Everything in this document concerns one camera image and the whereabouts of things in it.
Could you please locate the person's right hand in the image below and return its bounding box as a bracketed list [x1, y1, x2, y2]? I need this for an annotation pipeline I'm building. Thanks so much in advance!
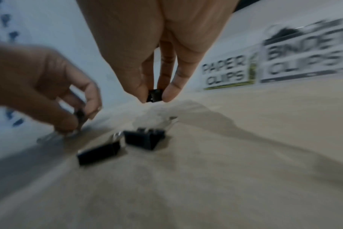
[75, 0, 241, 104]

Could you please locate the person's left hand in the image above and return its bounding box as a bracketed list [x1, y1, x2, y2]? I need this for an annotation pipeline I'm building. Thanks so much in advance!
[0, 43, 104, 135]

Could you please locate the small black binder clip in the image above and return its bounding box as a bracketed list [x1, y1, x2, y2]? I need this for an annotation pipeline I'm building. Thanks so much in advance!
[76, 131, 125, 167]
[37, 108, 89, 144]
[122, 115, 180, 151]
[146, 89, 165, 103]

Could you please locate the clear two-compartment plastic box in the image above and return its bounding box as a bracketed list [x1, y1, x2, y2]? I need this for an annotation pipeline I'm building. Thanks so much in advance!
[201, 49, 260, 91]

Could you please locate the pile of black binder clips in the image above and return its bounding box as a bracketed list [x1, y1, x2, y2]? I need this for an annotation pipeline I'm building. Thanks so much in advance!
[263, 19, 343, 46]

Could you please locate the transparent box for binder clips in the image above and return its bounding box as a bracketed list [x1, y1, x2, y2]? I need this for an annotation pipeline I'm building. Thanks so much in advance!
[258, 17, 343, 84]

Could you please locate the black white marker wristband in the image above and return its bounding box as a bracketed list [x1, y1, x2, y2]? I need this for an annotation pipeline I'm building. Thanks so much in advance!
[0, 0, 28, 135]

